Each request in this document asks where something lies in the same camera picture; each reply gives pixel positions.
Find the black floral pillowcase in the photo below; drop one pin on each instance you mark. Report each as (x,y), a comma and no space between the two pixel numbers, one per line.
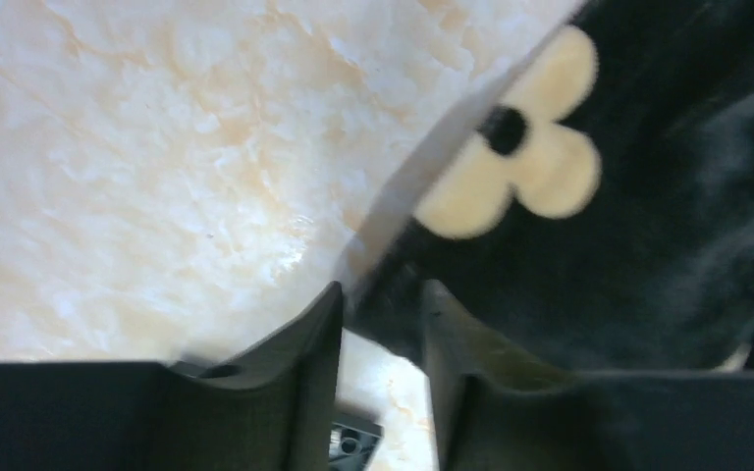
(601,215)

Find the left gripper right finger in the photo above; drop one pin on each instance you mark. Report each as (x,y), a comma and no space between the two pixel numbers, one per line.
(496,407)

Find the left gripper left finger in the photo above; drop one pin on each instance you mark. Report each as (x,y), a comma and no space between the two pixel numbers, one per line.
(269,408)

